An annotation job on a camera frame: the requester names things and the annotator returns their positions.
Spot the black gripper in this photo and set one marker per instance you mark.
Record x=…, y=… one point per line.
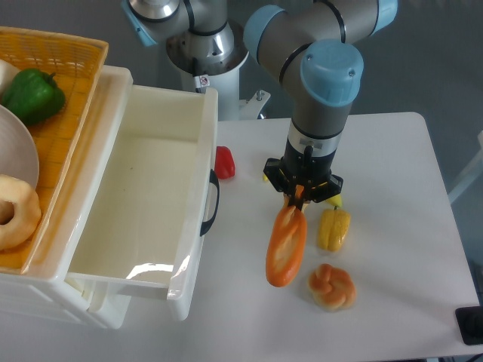
x=307, y=162

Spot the long orange bread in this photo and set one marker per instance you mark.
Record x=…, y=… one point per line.
x=287, y=244

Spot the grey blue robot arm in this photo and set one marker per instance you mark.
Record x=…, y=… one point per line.
x=311, y=55

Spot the knotted bread roll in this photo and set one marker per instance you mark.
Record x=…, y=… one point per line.
x=332, y=288

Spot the upper white drawer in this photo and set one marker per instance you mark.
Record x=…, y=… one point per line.
x=142, y=236

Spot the white drawer cabinet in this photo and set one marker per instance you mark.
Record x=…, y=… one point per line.
x=45, y=289

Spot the yellow bell pepper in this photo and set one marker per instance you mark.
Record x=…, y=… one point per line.
x=334, y=225

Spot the red bell pepper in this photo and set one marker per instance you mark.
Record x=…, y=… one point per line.
x=224, y=163

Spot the black device at edge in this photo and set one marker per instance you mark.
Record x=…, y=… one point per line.
x=469, y=320

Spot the yellow woven basket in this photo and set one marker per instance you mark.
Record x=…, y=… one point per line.
x=77, y=62

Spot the white plate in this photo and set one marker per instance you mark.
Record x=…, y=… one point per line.
x=19, y=156

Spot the green bell pepper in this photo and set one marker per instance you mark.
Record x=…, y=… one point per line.
x=33, y=96

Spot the black drawer handle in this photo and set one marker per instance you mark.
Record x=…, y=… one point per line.
x=212, y=203

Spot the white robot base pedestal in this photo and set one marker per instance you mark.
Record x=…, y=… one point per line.
x=215, y=61

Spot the ring doughnut bread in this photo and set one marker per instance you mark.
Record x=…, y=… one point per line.
x=26, y=211

